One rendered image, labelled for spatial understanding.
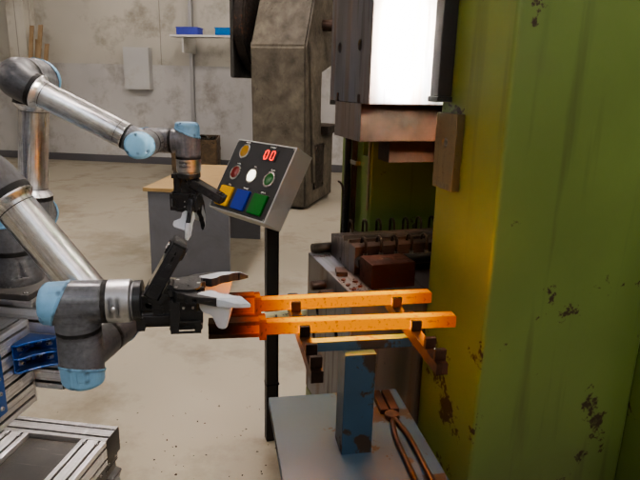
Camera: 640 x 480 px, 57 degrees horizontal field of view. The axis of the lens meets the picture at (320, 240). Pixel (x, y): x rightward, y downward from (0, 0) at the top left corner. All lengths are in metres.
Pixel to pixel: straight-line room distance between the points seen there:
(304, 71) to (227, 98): 3.54
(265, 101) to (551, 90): 5.47
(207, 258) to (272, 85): 2.76
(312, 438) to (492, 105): 0.76
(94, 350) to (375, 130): 0.85
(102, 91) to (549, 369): 9.69
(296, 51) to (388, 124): 4.93
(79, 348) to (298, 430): 0.47
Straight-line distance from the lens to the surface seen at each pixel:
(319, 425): 1.28
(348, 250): 1.61
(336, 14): 1.70
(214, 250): 4.26
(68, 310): 1.06
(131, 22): 10.37
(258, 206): 1.97
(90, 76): 10.68
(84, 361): 1.09
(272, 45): 6.53
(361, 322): 1.09
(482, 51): 1.29
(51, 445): 2.27
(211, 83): 9.84
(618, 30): 1.35
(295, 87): 6.43
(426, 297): 1.25
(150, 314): 1.06
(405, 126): 1.55
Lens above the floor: 1.42
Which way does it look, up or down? 15 degrees down
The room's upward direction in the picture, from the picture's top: 1 degrees clockwise
